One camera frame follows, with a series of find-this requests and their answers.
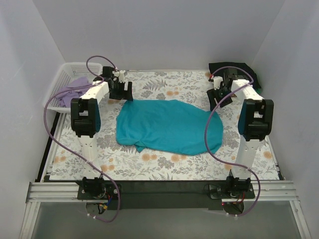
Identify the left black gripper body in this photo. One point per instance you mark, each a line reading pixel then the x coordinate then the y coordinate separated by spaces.
pixel 121 90

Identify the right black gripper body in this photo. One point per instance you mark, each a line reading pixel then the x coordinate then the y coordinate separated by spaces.
pixel 222 94

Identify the teal t shirt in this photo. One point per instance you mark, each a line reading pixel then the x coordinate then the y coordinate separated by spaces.
pixel 170 126

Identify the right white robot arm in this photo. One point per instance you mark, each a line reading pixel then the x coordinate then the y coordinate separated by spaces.
pixel 254 124

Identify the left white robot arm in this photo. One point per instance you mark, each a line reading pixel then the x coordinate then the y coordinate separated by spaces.
pixel 86 123

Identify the black folded t shirt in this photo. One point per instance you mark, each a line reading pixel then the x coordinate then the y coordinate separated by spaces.
pixel 218 69

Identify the white plastic basket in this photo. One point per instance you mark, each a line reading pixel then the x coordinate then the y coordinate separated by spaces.
pixel 66 74

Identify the purple t shirt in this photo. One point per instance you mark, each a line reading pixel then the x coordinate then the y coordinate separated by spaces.
pixel 75 89

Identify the floral table mat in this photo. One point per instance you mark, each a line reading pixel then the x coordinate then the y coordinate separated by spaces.
pixel 124 162

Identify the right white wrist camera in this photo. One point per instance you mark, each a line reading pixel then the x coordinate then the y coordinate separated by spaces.
pixel 217 81

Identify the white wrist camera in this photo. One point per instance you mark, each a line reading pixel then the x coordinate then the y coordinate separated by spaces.
pixel 217 81
pixel 119 75

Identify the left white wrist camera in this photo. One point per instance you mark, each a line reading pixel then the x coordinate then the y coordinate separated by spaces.
pixel 119 75

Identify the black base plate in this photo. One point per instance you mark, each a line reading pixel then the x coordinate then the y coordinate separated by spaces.
pixel 156 195

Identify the aluminium frame rail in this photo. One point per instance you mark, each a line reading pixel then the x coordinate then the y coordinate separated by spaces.
pixel 54 191

